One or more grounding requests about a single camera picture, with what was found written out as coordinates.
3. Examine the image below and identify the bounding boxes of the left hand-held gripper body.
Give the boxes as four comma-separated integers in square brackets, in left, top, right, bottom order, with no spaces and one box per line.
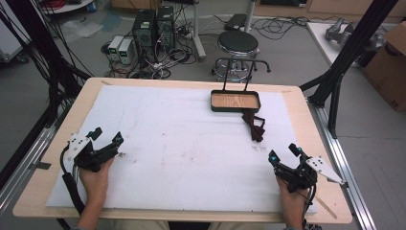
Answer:
[67,133,120,173]

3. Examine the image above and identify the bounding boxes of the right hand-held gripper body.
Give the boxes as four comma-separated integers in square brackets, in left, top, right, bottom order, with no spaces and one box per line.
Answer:
[273,155,348,194]

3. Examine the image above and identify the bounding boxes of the person's right hand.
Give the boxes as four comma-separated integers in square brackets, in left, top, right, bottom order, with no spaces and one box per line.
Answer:
[275,177,310,222]

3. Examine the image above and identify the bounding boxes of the person's left hand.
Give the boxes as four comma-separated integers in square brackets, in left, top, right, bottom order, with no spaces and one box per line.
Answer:
[79,157,115,206]

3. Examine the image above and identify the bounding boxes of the thin wooden stick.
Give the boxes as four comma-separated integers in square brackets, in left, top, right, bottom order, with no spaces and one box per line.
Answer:
[313,195,338,220]

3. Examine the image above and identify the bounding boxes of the black tape strip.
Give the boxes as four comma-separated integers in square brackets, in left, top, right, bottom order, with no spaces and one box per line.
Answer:
[34,161,53,171]

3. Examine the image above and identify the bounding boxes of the black tray with wooden base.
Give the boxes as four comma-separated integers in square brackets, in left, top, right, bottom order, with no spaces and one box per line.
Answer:
[210,58,262,113]

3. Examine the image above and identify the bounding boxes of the white foam mat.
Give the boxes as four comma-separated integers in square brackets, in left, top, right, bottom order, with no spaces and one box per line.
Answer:
[45,84,318,216]

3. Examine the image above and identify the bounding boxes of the white power supply unit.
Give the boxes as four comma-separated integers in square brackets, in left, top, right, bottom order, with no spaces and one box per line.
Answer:
[118,38,134,66]
[107,34,124,62]

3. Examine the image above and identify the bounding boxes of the computer towers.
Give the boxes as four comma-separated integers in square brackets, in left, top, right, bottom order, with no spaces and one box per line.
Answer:
[101,6,200,81]

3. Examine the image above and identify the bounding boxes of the clear plastic sheet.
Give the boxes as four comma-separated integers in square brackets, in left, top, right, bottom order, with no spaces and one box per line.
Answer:
[59,18,104,44]

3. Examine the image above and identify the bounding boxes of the white platform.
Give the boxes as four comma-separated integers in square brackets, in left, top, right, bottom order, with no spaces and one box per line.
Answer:
[305,21,367,69]

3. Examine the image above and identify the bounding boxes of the large black computer tower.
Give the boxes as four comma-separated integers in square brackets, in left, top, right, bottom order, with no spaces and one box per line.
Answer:
[131,9,158,62]

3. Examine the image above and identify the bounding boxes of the round black stool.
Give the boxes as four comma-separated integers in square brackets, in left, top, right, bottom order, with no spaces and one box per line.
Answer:
[211,30,272,84]

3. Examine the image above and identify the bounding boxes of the brown cardboard box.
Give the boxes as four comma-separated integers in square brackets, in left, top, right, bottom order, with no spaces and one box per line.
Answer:
[361,21,406,112]

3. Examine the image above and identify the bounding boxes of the small black computer tower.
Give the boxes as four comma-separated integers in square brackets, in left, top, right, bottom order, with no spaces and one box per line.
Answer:
[155,5,176,53]

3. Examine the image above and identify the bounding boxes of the grey robot part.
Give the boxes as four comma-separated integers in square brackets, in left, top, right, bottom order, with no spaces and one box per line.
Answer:
[325,16,356,46]

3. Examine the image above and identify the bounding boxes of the white table leg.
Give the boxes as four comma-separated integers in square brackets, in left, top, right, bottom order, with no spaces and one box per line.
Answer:
[191,0,208,62]

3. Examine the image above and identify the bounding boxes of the flat black device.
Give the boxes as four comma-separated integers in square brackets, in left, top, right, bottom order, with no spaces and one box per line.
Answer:
[223,12,249,32]

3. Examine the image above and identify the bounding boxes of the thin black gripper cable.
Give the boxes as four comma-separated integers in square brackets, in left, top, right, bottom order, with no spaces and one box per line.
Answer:
[301,184,318,230]

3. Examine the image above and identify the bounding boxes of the black sleeved gripper cable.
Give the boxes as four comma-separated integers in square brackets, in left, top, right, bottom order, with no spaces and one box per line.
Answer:
[59,144,86,216]

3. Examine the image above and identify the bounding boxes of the aluminium rail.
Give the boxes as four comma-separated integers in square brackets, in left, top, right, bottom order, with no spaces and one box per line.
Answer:
[306,97,378,230]
[0,123,60,214]

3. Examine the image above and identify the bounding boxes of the black metal frame post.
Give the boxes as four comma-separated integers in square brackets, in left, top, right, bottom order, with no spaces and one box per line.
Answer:
[299,0,400,139]
[0,0,94,128]

